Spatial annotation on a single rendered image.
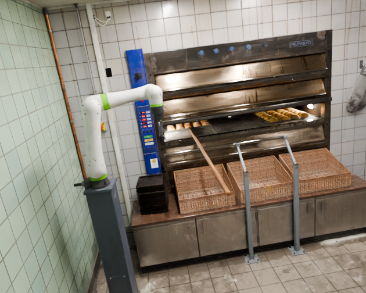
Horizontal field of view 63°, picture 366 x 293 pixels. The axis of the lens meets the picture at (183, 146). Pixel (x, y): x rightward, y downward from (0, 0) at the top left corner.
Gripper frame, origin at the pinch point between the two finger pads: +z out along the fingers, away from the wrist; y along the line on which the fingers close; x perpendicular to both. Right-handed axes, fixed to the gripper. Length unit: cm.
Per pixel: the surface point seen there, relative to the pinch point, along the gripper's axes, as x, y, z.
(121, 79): -35, -98, -39
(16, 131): -88, 21, -27
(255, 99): 99, -101, 3
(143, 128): -21, -94, 13
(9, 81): -87, 10, -57
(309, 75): 160, -106, -13
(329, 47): 181, -108, -38
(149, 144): -19, -93, 31
